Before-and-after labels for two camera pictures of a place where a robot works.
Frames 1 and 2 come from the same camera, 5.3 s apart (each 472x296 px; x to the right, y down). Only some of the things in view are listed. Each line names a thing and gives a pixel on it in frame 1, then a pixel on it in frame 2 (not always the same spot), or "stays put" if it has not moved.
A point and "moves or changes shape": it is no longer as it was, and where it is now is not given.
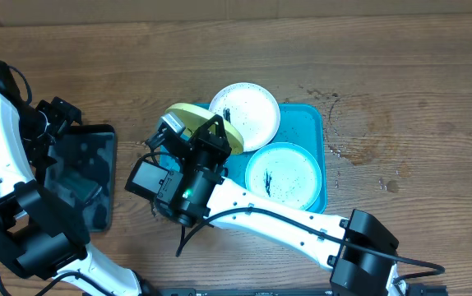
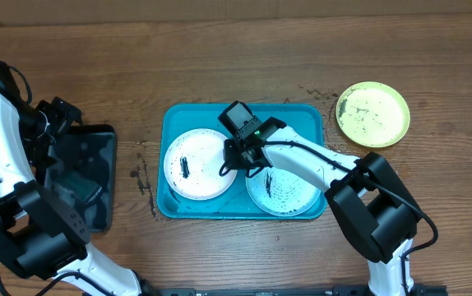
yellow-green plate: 194,117 -> 372,114
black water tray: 82,164 stays put
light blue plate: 285,173 stays put
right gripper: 207,146 -> 233,155
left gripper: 65,113 stays put
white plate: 251,110 moves or changes shape
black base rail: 411,290 stays put
